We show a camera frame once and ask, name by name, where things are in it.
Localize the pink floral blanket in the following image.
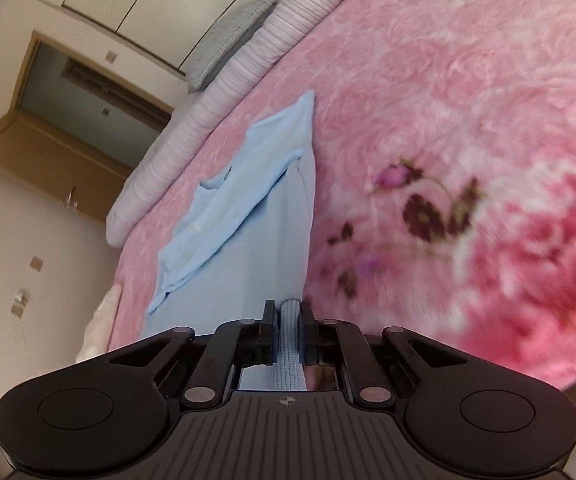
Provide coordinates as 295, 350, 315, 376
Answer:
108, 0, 576, 393

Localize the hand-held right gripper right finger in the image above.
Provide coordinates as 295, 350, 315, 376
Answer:
300, 300, 463, 407

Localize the lilac striped quilt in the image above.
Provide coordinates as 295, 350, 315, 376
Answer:
105, 0, 369, 248

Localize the cream cloth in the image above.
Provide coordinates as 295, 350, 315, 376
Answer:
75, 284, 123, 364

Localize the wooden door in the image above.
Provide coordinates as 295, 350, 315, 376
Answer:
0, 110, 134, 223

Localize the wooden door frame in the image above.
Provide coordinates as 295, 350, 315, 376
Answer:
5, 30, 176, 171

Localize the grey pillow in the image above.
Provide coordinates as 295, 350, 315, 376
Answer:
185, 0, 283, 93

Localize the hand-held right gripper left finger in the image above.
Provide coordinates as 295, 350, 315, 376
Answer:
108, 300, 279, 409

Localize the white wardrobe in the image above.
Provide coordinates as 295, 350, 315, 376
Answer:
20, 0, 313, 78

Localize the light blue shirt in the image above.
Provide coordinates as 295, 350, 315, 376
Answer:
140, 90, 319, 393

